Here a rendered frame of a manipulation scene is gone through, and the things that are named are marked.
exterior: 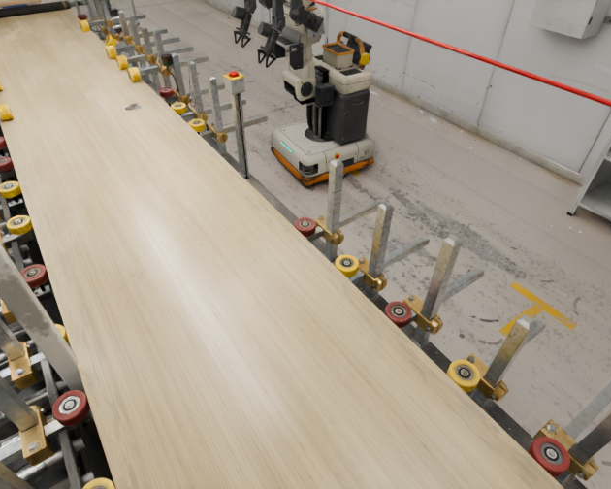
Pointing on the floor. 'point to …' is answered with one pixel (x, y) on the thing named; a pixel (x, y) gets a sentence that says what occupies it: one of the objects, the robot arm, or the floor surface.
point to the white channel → (26, 307)
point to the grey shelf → (598, 179)
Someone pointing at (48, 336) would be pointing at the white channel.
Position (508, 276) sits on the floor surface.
